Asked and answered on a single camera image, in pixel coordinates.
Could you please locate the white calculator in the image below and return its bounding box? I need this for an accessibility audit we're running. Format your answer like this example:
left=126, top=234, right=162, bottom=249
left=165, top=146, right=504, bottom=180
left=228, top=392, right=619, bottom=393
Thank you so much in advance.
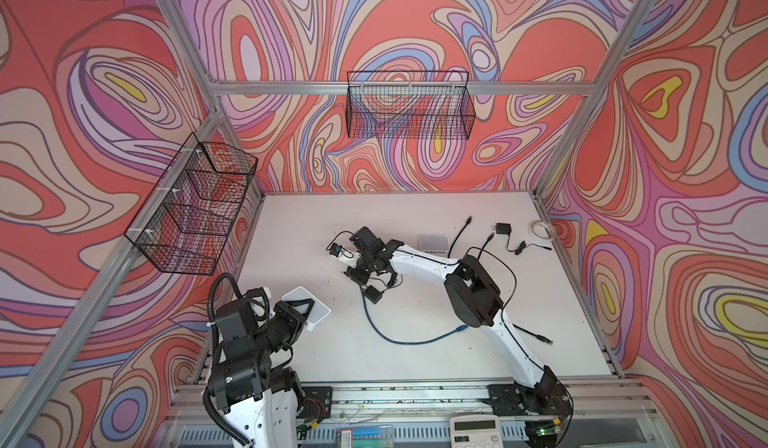
left=449, top=414, right=503, bottom=448

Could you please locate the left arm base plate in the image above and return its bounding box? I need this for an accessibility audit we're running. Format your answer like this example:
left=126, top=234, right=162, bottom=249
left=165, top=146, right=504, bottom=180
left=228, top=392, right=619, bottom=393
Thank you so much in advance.
left=297, top=386, right=333, bottom=423

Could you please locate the clear plastic box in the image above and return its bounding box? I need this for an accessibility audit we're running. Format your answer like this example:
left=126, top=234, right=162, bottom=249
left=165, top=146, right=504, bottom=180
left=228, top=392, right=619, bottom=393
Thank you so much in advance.
left=335, top=425, right=394, bottom=448

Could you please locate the blue ethernet cable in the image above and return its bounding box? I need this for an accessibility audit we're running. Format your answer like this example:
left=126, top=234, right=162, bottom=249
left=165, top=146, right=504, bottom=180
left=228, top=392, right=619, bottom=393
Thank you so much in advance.
left=359, top=285, right=469, bottom=347

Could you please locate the white network switch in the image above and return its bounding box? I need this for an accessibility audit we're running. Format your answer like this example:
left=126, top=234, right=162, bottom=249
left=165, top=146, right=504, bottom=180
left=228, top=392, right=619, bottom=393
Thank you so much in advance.
left=281, top=286, right=331, bottom=332
left=418, top=234, right=451, bottom=256

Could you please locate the black wire basket left wall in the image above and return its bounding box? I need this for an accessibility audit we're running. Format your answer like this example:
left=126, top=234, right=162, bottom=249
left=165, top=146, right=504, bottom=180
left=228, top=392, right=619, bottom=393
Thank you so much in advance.
left=124, top=134, right=259, bottom=276

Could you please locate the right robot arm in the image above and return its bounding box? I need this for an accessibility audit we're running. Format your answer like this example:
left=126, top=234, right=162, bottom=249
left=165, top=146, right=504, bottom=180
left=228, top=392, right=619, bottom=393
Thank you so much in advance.
left=327, top=226, right=574, bottom=416

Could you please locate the black wire basket wall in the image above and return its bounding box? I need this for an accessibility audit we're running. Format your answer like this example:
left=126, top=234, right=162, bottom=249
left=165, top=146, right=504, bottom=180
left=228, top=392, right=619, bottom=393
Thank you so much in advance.
left=124, top=134, right=259, bottom=276
left=345, top=68, right=476, bottom=140

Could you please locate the small black adapter far right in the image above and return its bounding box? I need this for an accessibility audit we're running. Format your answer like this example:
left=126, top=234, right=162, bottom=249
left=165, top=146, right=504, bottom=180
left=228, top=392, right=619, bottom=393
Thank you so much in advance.
left=494, top=222, right=553, bottom=255

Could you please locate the black wire basket back wall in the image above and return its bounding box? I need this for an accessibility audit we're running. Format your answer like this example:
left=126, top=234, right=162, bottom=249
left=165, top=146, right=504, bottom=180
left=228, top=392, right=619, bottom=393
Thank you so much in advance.
left=345, top=68, right=476, bottom=140

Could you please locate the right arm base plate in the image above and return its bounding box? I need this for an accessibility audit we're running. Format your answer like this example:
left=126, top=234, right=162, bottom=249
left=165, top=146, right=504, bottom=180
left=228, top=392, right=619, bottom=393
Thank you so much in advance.
left=481, top=383, right=574, bottom=418

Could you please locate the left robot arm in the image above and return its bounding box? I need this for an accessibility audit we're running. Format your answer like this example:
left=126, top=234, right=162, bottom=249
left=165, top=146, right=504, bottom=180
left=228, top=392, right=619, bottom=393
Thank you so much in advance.
left=202, top=273, right=315, bottom=447

